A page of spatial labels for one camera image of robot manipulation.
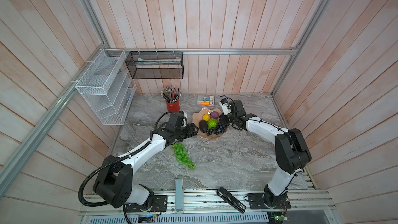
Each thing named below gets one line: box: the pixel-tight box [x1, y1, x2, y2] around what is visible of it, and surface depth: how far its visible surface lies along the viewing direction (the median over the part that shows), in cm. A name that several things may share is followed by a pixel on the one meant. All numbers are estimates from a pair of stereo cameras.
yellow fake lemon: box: [202, 113, 211, 122], surface depth 102 cm
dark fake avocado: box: [199, 119, 208, 133], surface depth 99 cm
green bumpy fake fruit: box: [207, 118, 218, 130], surface depth 98 cm
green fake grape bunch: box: [172, 142, 196, 170], surface depth 87 cm
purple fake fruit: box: [209, 110, 219, 120], surface depth 100 cm
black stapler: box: [216, 186, 247, 214], surface depth 73 cm
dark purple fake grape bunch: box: [206, 122, 229, 137], surface depth 95 cm
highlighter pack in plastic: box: [197, 95, 215, 106], surface depth 117 cm
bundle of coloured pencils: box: [160, 85, 182, 104], surface depth 103 cm
